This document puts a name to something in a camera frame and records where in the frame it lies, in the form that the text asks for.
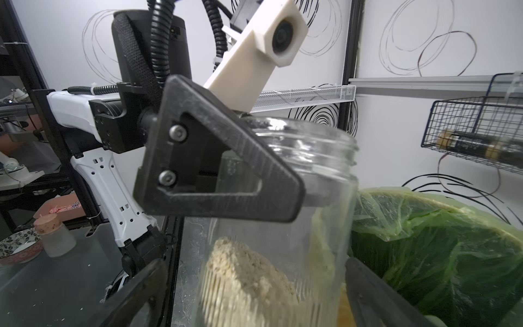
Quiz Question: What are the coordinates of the black wire wall basket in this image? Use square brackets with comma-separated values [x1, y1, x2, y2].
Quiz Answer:
[421, 72, 522, 174]

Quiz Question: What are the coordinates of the green plastic bin liner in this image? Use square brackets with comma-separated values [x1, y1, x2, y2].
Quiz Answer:
[349, 187, 522, 326]

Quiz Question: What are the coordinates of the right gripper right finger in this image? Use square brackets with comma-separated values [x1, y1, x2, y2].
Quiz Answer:
[345, 258, 434, 327]

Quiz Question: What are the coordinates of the cream lid oatmeal jar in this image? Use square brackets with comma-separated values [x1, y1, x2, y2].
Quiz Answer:
[192, 117, 358, 326]

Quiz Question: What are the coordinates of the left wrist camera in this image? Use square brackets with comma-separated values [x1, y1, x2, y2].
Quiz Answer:
[204, 1, 308, 113]

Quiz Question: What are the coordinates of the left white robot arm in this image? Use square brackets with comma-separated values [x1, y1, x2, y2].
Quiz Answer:
[44, 1, 308, 277]

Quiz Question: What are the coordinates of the white wire wall shelf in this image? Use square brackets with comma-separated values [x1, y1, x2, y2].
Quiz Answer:
[252, 84, 357, 113]

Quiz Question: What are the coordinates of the dark item in basket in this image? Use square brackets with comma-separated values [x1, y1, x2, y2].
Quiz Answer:
[436, 130, 522, 168]

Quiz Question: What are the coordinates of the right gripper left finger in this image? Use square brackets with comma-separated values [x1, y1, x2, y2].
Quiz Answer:
[91, 259, 168, 326]

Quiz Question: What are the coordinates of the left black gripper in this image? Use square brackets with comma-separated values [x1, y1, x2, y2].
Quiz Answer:
[89, 75, 306, 223]

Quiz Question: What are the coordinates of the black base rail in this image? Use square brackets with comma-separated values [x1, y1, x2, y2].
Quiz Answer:
[158, 216, 185, 327]

